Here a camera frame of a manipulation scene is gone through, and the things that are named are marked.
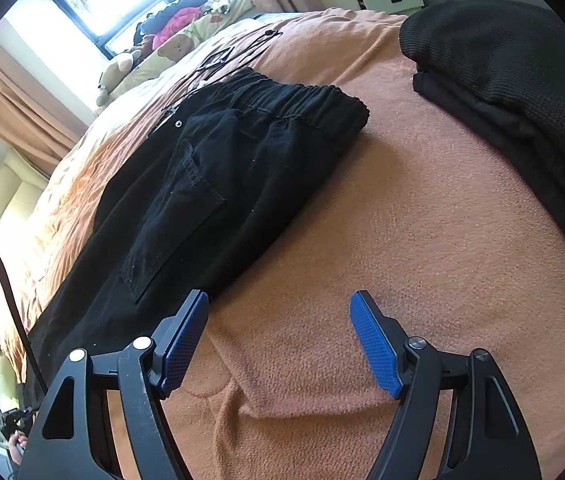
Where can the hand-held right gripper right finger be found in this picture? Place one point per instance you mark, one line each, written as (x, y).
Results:
(375, 345)

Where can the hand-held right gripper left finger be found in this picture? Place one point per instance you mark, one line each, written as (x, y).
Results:
(187, 340)

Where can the black denim pants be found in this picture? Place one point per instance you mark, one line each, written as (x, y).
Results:
(202, 185)

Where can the orange blanket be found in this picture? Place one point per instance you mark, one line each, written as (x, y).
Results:
(412, 235)

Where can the white bed sheet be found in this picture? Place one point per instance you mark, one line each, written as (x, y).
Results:
(152, 95)

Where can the beige teddy bear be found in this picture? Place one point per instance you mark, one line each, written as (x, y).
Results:
(115, 75)

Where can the plush toys pile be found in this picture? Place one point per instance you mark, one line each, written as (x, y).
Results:
(182, 45)

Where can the pink cloth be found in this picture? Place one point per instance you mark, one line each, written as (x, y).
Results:
(175, 27)

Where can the pile of dark clothes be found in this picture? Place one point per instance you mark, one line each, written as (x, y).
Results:
(177, 7)

